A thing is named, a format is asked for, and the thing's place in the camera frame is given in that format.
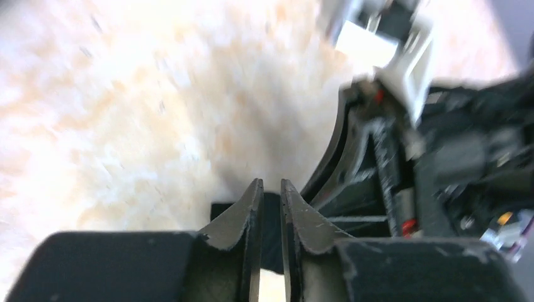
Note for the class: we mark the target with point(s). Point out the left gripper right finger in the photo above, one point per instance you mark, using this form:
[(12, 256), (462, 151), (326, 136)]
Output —
[(323, 263)]

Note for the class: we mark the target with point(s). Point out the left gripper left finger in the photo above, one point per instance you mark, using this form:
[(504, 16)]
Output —
[(220, 262)]

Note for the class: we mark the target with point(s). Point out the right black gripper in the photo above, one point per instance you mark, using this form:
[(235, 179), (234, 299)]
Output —
[(465, 171)]

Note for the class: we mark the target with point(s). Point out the black boxer underwear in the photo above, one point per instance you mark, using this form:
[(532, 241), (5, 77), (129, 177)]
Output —
[(271, 250)]

